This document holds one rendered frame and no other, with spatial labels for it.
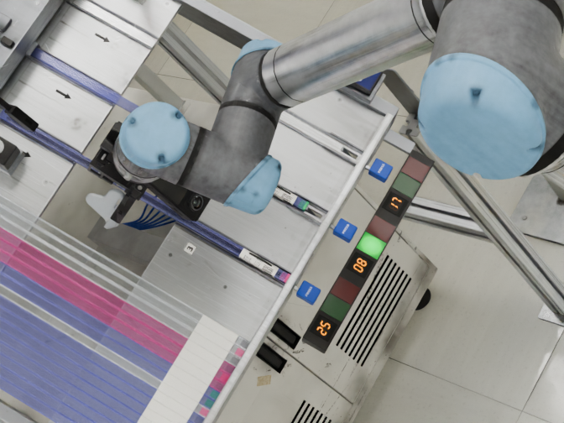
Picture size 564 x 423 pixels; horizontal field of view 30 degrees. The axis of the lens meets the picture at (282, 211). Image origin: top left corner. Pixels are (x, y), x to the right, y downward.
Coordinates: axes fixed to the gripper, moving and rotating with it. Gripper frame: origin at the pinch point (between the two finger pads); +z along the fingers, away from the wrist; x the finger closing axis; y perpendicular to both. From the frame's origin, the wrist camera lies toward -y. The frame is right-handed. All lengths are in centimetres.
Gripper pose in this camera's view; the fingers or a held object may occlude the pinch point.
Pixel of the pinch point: (138, 186)
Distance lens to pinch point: 154.9
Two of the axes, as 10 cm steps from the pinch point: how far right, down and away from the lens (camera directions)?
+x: -5.1, 8.3, -2.4
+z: -2.4, 1.2, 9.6
